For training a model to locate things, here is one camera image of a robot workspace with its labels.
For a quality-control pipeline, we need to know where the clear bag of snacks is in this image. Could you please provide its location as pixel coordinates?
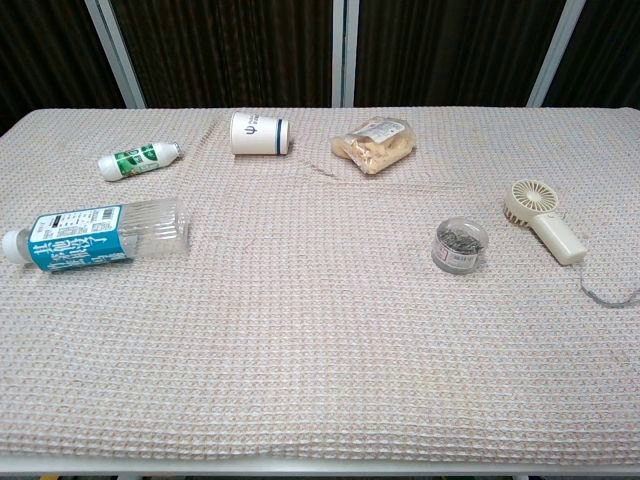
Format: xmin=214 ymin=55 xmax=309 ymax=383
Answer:
xmin=329 ymin=115 xmax=419 ymax=176

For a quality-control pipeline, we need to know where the clear blue-label water bottle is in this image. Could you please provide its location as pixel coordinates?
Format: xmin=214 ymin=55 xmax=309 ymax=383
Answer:
xmin=0 ymin=196 xmax=194 ymax=275

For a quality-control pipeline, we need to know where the silver partition frame post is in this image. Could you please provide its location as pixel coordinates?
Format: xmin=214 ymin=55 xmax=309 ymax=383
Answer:
xmin=83 ymin=0 xmax=147 ymax=109
xmin=527 ymin=0 xmax=587 ymax=109
xmin=331 ymin=0 xmax=360 ymax=109

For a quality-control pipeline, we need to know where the beige waffle-weave tablecloth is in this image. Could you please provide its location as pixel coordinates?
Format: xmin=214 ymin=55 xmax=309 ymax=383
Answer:
xmin=0 ymin=107 xmax=640 ymax=464

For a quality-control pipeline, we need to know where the dark ribbed partition panel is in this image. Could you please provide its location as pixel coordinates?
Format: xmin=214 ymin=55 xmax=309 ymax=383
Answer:
xmin=107 ymin=0 xmax=335 ymax=109
xmin=355 ymin=0 xmax=566 ymax=109
xmin=544 ymin=0 xmax=640 ymax=109
xmin=0 ymin=0 xmax=126 ymax=136

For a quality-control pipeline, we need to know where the white handheld fan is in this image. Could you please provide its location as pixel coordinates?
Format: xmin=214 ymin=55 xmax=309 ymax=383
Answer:
xmin=502 ymin=179 xmax=589 ymax=267

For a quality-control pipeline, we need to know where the thin curved white wire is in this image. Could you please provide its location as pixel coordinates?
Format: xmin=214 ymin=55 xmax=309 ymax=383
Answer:
xmin=579 ymin=262 xmax=640 ymax=309

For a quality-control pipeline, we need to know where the white blue-striped paper cup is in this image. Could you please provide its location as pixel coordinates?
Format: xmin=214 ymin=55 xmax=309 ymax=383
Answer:
xmin=229 ymin=110 xmax=291 ymax=157

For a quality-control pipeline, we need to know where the small white green-label bottle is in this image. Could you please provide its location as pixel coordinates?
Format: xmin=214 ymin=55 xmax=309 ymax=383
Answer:
xmin=97 ymin=141 xmax=181 ymax=182

